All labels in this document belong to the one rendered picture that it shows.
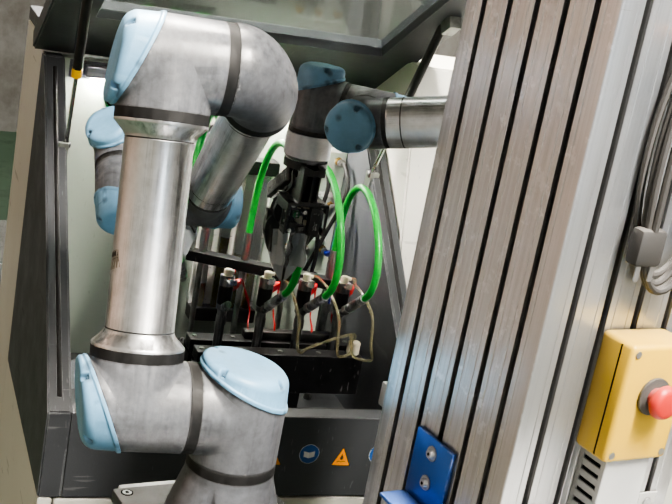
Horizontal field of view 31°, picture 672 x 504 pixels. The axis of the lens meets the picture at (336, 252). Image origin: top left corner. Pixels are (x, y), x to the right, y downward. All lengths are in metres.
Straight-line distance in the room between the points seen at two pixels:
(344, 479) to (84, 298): 0.69
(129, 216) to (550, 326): 0.53
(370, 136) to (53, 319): 0.70
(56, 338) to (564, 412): 1.07
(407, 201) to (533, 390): 1.21
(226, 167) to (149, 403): 0.38
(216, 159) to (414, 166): 0.83
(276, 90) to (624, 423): 0.57
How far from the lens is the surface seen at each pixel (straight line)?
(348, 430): 2.24
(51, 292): 2.17
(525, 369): 1.28
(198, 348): 2.34
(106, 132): 1.86
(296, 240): 2.01
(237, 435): 1.52
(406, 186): 2.44
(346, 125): 1.75
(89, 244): 2.55
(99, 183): 1.84
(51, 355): 2.12
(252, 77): 1.47
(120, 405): 1.48
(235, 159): 1.66
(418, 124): 1.74
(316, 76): 1.90
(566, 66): 1.24
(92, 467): 2.14
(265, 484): 1.58
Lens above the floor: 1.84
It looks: 16 degrees down
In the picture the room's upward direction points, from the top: 11 degrees clockwise
